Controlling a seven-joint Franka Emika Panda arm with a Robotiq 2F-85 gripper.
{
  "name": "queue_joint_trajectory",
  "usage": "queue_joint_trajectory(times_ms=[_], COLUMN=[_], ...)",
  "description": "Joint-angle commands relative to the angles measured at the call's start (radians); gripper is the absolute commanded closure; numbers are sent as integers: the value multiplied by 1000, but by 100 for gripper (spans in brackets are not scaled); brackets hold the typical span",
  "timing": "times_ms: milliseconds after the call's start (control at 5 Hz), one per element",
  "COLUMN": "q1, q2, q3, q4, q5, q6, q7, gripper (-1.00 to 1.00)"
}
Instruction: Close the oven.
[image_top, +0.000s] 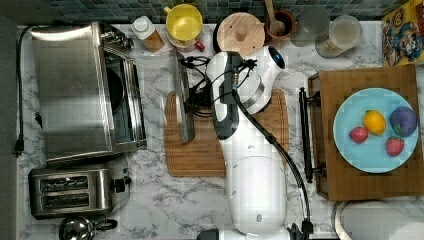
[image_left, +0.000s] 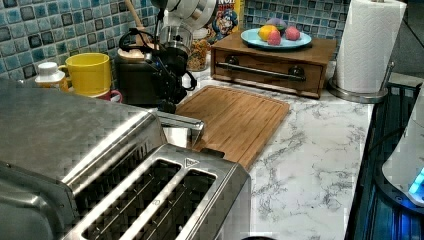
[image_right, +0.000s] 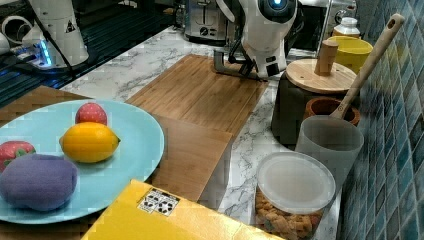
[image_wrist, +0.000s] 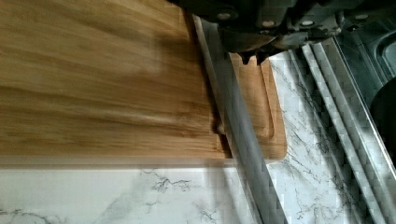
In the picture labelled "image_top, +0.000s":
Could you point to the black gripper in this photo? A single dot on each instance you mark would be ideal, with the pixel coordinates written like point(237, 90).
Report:
point(199, 103)

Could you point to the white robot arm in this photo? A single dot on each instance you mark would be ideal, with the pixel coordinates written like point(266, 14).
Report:
point(255, 174)

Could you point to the stainless steel toaster oven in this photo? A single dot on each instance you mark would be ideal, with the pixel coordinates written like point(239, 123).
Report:
point(89, 93)

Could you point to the pink mug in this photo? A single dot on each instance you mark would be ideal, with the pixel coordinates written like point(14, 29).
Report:
point(186, 47)

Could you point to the bamboo cutting board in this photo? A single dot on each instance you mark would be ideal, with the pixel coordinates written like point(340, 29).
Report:
point(203, 157)

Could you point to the dark canister with wooden lid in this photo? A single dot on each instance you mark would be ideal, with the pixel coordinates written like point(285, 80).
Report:
point(240, 32)

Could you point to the yellow mug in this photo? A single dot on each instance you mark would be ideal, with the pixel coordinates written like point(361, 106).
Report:
point(184, 22)

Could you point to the white-capped spice bottle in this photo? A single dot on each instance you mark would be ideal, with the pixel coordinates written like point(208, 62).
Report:
point(145, 31)

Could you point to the brown ceramic utensil cup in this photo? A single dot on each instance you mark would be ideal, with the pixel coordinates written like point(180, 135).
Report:
point(287, 19)

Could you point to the wooden spoon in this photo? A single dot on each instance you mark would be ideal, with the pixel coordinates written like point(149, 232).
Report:
point(276, 27)

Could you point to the frosted empty glass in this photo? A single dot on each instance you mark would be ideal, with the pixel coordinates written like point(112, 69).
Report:
point(312, 24)

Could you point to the glass jar with cereal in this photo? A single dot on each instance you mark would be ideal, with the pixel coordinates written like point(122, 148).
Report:
point(344, 33)

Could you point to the wooden drawer box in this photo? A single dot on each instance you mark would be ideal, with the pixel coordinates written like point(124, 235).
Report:
point(335, 178)

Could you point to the red strawberry near drawer front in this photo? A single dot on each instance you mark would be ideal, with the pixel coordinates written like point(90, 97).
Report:
point(358, 135)

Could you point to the stainless steel two-slot toaster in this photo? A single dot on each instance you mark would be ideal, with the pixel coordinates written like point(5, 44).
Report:
point(93, 189)

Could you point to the yellow lemon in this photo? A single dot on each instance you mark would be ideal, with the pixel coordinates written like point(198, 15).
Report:
point(374, 122)

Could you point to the light blue plate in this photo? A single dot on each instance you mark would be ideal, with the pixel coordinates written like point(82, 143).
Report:
point(371, 155)

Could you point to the stainless steel kettle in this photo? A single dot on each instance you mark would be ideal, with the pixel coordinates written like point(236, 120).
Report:
point(84, 228)

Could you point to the red strawberry far side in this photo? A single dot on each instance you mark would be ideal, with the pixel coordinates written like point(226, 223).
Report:
point(394, 146)

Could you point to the purple round fruit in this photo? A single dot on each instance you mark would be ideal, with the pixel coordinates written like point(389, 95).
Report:
point(403, 121)

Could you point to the Cap'n Crunch cereal box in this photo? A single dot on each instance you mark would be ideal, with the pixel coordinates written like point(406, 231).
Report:
point(402, 35)

